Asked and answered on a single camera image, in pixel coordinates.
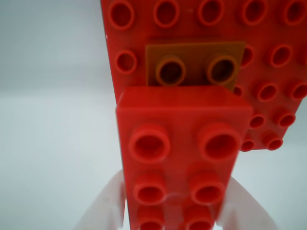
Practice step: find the red lego brick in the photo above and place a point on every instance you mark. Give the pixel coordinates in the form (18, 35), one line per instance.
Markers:
(182, 110)

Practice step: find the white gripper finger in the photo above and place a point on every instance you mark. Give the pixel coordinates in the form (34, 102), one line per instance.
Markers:
(242, 210)
(108, 206)

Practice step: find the brown lego brick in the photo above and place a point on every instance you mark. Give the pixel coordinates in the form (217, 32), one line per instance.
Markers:
(199, 51)

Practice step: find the red lego baseplate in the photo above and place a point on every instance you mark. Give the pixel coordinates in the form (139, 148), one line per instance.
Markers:
(187, 28)

